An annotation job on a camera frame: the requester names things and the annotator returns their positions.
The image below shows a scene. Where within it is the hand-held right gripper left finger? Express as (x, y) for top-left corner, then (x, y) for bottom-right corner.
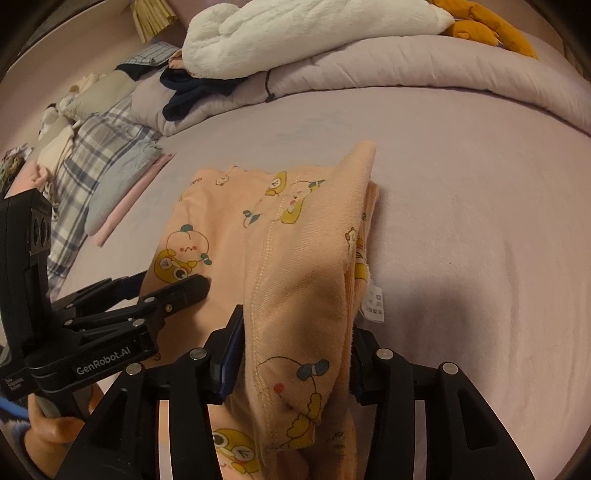
(55, 304), (245, 480)

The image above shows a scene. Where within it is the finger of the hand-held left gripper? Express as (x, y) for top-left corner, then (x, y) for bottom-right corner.
(48, 271), (149, 319)
(65, 274), (212, 344)

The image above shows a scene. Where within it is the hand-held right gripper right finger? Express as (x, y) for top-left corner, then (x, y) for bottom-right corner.
(348, 325), (536, 480)

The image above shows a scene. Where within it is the peach cartoon print garment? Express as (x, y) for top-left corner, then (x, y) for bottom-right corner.
(157, 141), (385, 480)

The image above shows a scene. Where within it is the person's left hand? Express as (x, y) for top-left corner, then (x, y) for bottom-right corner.
(25, 394), (93, 478)

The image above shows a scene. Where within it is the light blue folded cloth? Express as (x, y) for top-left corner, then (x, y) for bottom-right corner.
(85, 141), (163, 236)

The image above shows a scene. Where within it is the floral patterned cloth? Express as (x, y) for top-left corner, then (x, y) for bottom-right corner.
(0, 145), (34, 195)

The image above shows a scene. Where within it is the pink folded cloth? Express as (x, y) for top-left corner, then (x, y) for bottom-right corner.
(93, 152), (177, 247)

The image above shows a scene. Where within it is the plaid pillow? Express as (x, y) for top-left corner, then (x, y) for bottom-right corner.
(46, 97), (162, 296)

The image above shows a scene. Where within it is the lavender bed sheet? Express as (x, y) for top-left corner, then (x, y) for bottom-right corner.
(60, 76), (591, 480)

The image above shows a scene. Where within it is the navy dark cloth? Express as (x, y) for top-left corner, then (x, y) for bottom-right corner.
(159, 67), (241, 121)

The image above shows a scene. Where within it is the blue striped cloth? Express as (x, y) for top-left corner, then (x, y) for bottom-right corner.
(115, 41), (181, 70)

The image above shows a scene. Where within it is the straw-coloured fringe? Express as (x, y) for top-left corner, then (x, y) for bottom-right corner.
(131, 0), (178, 42)

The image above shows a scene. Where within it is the white and orange plush toy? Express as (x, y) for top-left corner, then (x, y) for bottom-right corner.
(182, 0), (539, 79)

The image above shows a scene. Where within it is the lavender duvet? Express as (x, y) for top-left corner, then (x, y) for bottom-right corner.
(130, 34), (591, 137)

